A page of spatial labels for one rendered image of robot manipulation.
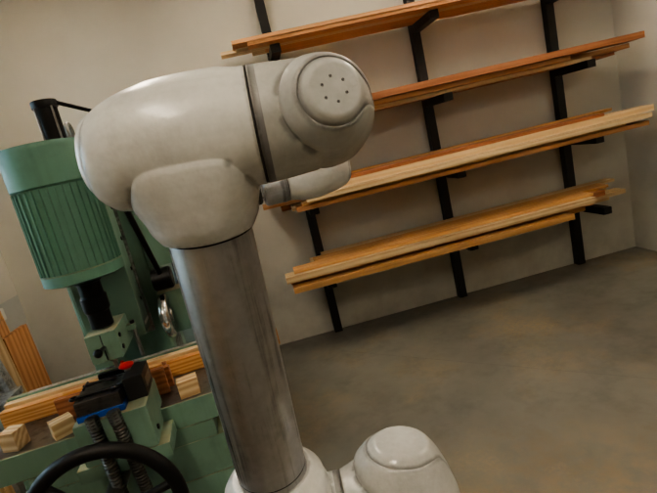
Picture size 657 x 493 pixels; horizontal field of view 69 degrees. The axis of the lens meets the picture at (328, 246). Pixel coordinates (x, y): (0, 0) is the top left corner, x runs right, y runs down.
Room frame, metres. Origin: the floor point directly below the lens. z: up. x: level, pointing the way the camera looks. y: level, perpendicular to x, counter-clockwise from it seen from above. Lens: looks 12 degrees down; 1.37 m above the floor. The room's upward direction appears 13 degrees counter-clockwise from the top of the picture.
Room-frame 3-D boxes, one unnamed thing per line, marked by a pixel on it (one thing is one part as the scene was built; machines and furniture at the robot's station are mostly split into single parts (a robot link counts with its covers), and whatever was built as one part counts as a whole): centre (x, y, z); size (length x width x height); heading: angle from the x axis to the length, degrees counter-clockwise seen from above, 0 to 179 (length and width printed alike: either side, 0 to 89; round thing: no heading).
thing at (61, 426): (0.96, 0.64, 0.92); 0.04 x 0.03 x 0.04; 131
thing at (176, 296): (1.32, 0.45, 1.02); 0.09 x 0.07 x 0.12; 101
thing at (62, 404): (1.03, 0.55, 0.93); 0.24 x 0.01 x 0.06; 101
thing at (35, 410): (1.12, 0.51, 0.92); 0.67 x 0.02 x 0.04; 101
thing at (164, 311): (1.26, 0.47, 1.02); 0.12 x 0.03 x 0.12; 11
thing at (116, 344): (1.13, 0.57, 1.03); 0.14 x 0.07 x 0.09; 11
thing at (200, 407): (1.01, 0.52, 0.87); 0.61 x 0.30 x 0.06; 101
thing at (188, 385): (1.01, 0.38, 0.92); 0.04 x 0.03 x 0.04; 107
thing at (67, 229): (1.11, 0.57, 1.35); 0.18 x 0.18 x 0.31
